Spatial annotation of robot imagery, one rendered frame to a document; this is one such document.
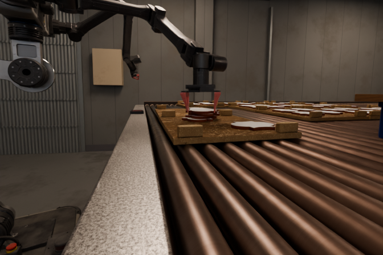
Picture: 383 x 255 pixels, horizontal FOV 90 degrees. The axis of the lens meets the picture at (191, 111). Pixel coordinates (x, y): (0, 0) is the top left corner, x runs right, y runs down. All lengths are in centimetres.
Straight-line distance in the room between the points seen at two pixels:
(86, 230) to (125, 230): 3
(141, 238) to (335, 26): 503
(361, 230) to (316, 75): 446
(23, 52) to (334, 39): 485
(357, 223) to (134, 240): 20
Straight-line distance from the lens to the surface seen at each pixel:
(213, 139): 46
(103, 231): 22
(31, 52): 131
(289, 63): 433
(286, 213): 24
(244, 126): 57
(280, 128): 55
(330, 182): 34
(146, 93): 354
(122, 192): 27
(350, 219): 26
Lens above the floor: 104
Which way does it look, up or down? 5 degrees down
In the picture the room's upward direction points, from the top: 1 degrees clockwise
